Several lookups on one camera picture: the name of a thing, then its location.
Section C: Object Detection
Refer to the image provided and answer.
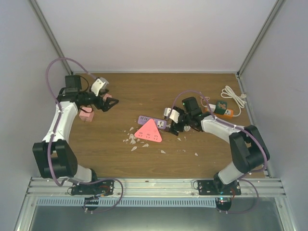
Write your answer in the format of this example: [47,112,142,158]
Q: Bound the dark green cube adapter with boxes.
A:
[214,101,228,115]

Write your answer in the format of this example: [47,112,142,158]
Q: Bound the orange power strip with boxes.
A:
[214,109,234,119]

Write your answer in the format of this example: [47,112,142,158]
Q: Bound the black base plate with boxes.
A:
[67,180,115,197]
[196,180,242,196]

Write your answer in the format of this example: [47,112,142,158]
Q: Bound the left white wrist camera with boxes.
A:
[90,77,109,96]

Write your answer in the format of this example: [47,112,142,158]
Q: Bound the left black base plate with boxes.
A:
[67,180,115,197]

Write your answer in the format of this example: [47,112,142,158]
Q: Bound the white coiled cable at back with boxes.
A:
[221,86,248,116]

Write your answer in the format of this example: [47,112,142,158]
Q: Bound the pink cube socket adapter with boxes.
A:
[79,107,94,122]

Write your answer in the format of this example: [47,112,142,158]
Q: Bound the pink cylindrical plug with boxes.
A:
[103,94,112,101]

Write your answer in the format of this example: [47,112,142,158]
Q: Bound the pink triangular socket adapter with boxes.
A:
[134,119,162,142]

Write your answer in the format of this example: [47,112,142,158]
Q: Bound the white charger plug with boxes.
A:
[208,104,216,111]

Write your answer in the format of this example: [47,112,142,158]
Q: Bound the purple power strip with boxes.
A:
[137,115,167,129]

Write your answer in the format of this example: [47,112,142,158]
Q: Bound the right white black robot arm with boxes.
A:
[164,97,270,195]

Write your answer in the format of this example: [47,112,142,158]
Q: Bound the aluminium front rail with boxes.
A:
[26,178,286,198]

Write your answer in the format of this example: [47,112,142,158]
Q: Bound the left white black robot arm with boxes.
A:
[32,75,119,194]

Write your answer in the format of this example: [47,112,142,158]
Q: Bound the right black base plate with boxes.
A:
[196,180,242,196]

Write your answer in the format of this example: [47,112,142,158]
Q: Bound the grey slotted cable duct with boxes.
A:
[37,197,216,208]

